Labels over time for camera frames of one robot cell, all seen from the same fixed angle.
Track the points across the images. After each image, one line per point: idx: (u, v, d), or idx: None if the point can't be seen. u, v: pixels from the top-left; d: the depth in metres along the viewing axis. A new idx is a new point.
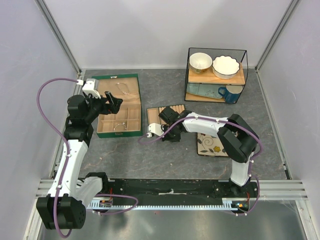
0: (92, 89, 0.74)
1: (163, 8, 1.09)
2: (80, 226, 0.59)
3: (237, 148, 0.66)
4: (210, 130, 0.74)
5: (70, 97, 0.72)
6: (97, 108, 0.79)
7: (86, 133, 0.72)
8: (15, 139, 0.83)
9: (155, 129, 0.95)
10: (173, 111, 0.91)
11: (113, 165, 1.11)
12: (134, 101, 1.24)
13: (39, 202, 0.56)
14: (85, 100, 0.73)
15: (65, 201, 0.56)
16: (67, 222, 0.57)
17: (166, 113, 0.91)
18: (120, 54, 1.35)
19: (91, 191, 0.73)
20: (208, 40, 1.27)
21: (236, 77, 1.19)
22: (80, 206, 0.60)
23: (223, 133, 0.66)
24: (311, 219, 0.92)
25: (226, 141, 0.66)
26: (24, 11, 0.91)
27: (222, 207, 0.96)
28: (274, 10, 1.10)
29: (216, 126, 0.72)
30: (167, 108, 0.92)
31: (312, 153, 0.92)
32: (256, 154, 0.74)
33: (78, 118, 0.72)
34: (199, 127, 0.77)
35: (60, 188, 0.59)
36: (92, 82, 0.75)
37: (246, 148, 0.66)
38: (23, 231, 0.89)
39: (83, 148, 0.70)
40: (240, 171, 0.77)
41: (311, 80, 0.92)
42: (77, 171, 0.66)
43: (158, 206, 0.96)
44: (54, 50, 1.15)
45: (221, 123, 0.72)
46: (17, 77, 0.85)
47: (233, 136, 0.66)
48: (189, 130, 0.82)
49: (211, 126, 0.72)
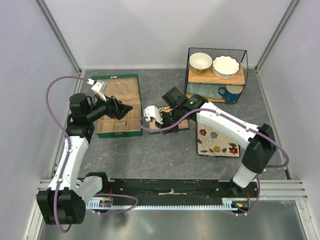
0: (98, 90, 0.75)
1: (163, 8, 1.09)
2: (80, 221, 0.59)
3: (261, 159, 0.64)
4: (232, 133, 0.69)
5: (72, 95, 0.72)
6: (101, 110, 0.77)
7: (87, 130, 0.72)
8: (15, 138, 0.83)
9: (155, 114, 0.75)
10: (181, 94, 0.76)
11: (113, 165, 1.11)
12: (134, 101, 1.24)
13: (39, 195, 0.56)
14: (86, 99, 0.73)
15: (65, 194, 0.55)
16: (67, 217, 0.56)
17: (174, 95, 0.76)
18: (120, 54, 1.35)
19: (91, 189, 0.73)
20: (208, 40, 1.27)
21: (236, 77, 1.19)
22: (80, 201, 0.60)
23: (254, 146, 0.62)
24: (311, 219, 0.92)
25: (254, 155, 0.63)
26: (24, 12, 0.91)
27: (222, 207, 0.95)
28: (274, 10, 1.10)
29: (244, 134, 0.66)
30: (175, 90, 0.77)
31: (312, 152, 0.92)
32: (277, 166, 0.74)
33: (79, 116, 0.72)
34: (218, 124, 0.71)
35: (60, 182, 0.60)
36: (100, 83, 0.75)
37: (266, 158, 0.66)
38: (23, 231, 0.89)
39: (84, 145, 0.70)
40: (247, 176, 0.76)
41: (311, 80, 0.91)
42: (77, 167, 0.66)
43: (158, 206, 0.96)
44: (54, 50, 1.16)
45: (250, 132, 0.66)
46: (17, 77, 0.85)
47: (260, 148, 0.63)
48: (201, 121, 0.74)
49: (237, 132, 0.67)
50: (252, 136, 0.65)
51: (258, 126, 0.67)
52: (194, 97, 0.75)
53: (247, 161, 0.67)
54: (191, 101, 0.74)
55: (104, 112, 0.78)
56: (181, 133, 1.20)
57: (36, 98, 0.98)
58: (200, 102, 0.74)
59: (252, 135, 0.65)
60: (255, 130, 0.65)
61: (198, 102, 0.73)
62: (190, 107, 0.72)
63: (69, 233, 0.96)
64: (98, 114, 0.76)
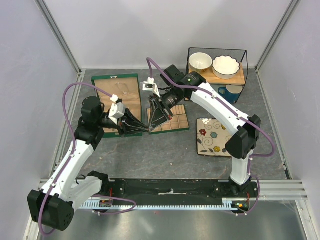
0: (111, 117, 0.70)
1: (162, 7, 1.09)
2: (63, 228, 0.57)
3: (244, 148, 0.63)
4: (223, 119, 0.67)
5: (85, 98, 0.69)
6: (111, 122, 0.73)
7: (95, 137, 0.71)
8: (15, 138, 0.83)
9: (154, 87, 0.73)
10: (179, 72, 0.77)
11: (113, 165, 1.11)
12: (134, 101, 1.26)
13: (30, 195, 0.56)
14: (100, 104, 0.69)
15: (54, 202, 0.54)
16: (51, 221, 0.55)
17: (171, 72, 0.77)
18: (120, 54, 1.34)
19: (86, 194, 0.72)
20: (208, 40, 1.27)
21: (237, 77, 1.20)
22: (69, 209, 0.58)
23: (241, 134, 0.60)
24: (311, 219, 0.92)
25: (238, 142, 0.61)
26: (25, 12, 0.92)
27: (222, 207, 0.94)
28: (274, 10, 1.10)
29: (234, 120, 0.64)
30: (173, 68, 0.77)
31: (311, 152, 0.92)
32: (268, 155, 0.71)
33: (89, 121, 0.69)
34: (210, 108, 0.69)
35: (53, 187, 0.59)
36: (115, 109, 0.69)
37: (249, 147, 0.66)
38: (23, 231, 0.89)
39: (88, 152, 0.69)
40: (239, 170, 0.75)
41: (311, 80, 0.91)
42: (76, 173, 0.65)
43: (158, 206, 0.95)
44: (54, 50, 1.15)
45: (240, 120, 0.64)
46: (17, 77, 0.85)
47: (246, 137, 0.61)
48: (194, 100, 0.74)
49: (229, 118, 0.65)
50: (242, 125, 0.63)
51: (249, 116, 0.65)
52: (192, 75, 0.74)
53: (232, 150, 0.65)
54: (189, 77, 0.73)
55: (113, 125, 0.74)
56: (181, 133, 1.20)
57: (36, 98, 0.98)
58: (197, 80, 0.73)
59: (242, 123, 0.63)
60: (245, 119, 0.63)
61: (195, 80, 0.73)
62: (186, 82, 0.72)
63: (69, 232, 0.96)
64: (108, 124, 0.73)
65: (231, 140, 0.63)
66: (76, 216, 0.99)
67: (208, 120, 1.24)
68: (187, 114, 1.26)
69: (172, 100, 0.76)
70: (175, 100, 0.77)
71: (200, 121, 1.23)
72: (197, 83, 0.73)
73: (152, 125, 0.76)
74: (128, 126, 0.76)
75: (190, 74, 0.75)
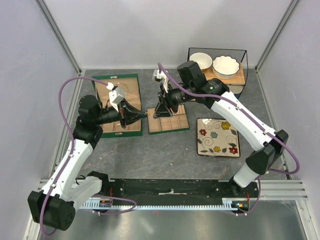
0: (111, 102, 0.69)
1: (162, 7, 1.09)
2: (64, 228, 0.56)
3: (268, 164, 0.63)
4: (247, 132, 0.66)
5: (82, 98, 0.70)
6: (111, 115, 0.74)
7: (94, 136, 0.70)
8: (16, 138, 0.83)
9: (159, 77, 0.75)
10: (200, 73, 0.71)
11: (113, 165, 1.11)
12: (134, 101, 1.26)
13: (30, 196, 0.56)
14: (97, 103, 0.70)
15: (55, 202, 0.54)
16: (53, 222, 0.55)
17: (193, 71, 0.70)
18: (120, 53, 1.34)
19: (87, 194, 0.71)
20: (208, 40, 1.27)
21: (236, 77, 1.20)
22: (71, 208, 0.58)
23: (267, 152, 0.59)
24: (310, 219, 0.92)
25: (264, 158, 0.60)
26: (24, 11, 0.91)
27: (222, 207, 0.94)
28: (274, 10, 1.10)
29: (261, 136, 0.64)
30: (195, 66, 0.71)
31: (311, 152, 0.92)
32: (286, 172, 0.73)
33: (88, 120, 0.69)
34: (234, 119, 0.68)
35: (53, 187, 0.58)
36: (115, 94, 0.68)
37: (272, 163, 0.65)
38: (23, 231, 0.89)
39: (88, 151, 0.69)
40: (249, 177, 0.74)
41: (311, 80, 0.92)
42: (75, 173, 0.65)
43: (158, 206, 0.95)
44: (54, 49, 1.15)
45: (267, 136, 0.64)
46: (17, 76, 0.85)
47: (273, 155, 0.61)
48: (214, 109, 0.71)
49: (254, 133, 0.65)
50: (268, 141, 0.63)
51: (276, 131, 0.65)
52: (214, 82, 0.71)
53: (254, 165, 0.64)
54: (211, 85, 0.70)
55: (114, 119, 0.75)
56: (181, 134, 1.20)
57: (36, 98, 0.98)
58: (219, 89, 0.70)
59: (268, 139, 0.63)
60: (272, 135, 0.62)
61: (218, 88, 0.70)
62: (207, 91, 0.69)
63: (68, 232, 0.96)
64: (108, 119, 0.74)
65: (256, 157, 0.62)
66: (76, 216, 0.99)
67: (208, 120, 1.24)
68: (187, 114, 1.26)
69: (178, 97, 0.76)
70: (182, 97, 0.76)
71: (200, 121, 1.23)
72: (219, 91, 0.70)
73: (156, 115, 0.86)
74: (129, 112, 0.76)
75: (212, 81, 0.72)
